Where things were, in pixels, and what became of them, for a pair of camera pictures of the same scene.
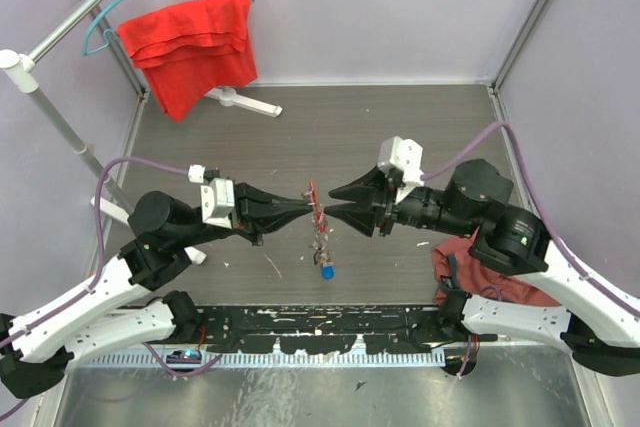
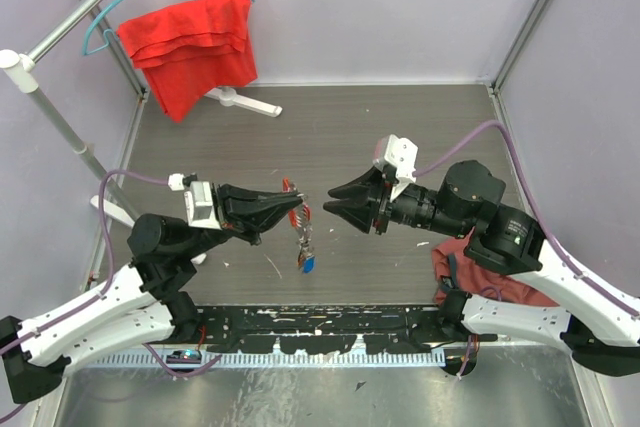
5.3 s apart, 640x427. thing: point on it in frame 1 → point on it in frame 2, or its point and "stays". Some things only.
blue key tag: [327, 272] → [309, 265]
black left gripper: [255, 212] stays
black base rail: [324, 328] stays
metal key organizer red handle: [320, 217] → [299, 217]
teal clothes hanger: [109, 32] stays
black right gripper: [372, 197] stays
